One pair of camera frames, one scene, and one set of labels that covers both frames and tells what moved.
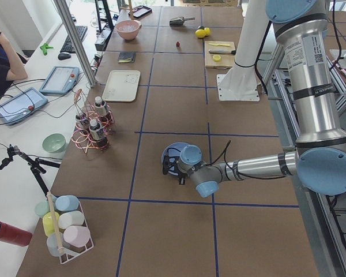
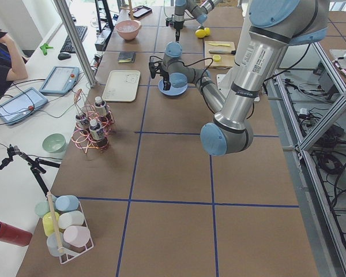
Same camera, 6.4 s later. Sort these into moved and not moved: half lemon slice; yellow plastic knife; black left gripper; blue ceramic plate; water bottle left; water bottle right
Moved: blue ceramic plate; black left gripper
Not moved: half lemon slice; water bottle left; water bottle right; yellow plastic knife
